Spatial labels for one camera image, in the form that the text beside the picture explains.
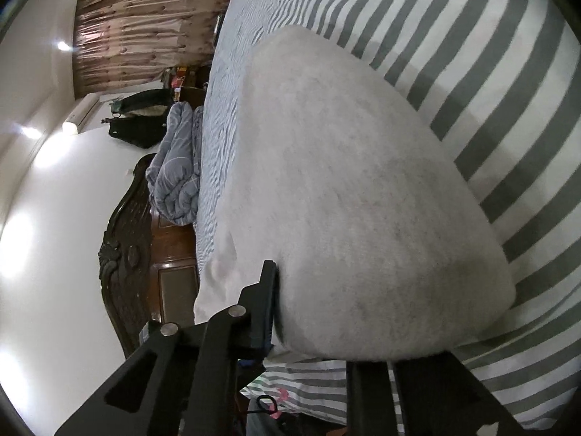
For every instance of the white wall air conditioner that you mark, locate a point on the white wall air conditioner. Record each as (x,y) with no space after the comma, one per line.
(81,111)

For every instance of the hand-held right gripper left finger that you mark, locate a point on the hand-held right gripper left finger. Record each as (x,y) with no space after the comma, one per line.
(261,318)

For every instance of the hanging black jacket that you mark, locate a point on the hanging black jacket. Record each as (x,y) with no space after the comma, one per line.
(136,132)

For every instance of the patterned pink curtain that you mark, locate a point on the patterned pink curtain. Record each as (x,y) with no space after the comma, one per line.
(150,32)

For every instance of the grey striped bed sheet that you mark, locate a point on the grey striped bed sheet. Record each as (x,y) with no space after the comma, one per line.
(499,77)

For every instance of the folded blue-grey quilt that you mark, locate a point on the folded blue-grey quilt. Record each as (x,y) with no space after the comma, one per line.
(174,168)

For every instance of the hanging grey jacket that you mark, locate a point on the hanging grey jacket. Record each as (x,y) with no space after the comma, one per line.
(145,102)

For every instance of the beige pants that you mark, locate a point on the beige pants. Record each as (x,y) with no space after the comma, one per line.
(354,190)

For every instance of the carved wooden headboard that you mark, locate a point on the carved wooden headboard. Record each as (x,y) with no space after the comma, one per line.
(131,245)

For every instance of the cluttered wooden side table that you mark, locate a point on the cluttered wooden side table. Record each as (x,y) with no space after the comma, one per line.
(190,88)

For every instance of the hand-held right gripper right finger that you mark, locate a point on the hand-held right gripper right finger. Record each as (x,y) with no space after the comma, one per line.
(431,395)

